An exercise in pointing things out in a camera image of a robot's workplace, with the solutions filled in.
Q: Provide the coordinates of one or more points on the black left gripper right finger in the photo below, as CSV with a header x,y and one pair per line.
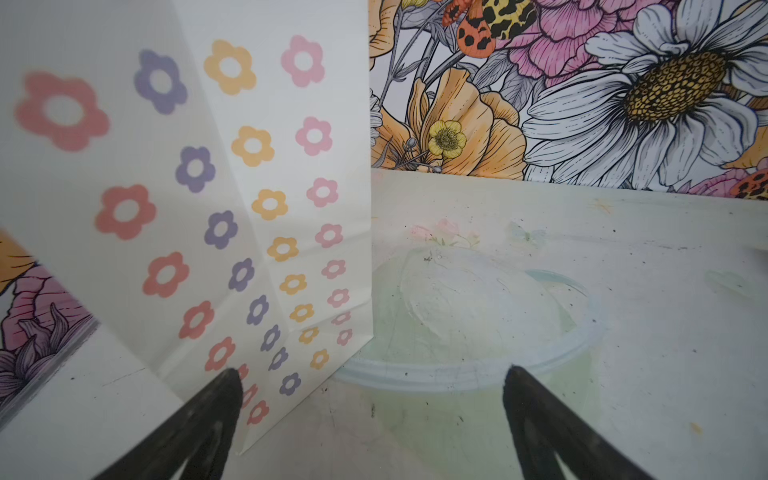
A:
x,y
547,434

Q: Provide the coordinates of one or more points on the white flower-print paper bag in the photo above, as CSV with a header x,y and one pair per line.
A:
x,y
193,175

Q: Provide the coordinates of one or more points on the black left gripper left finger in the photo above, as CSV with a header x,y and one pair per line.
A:
x,y
194,442

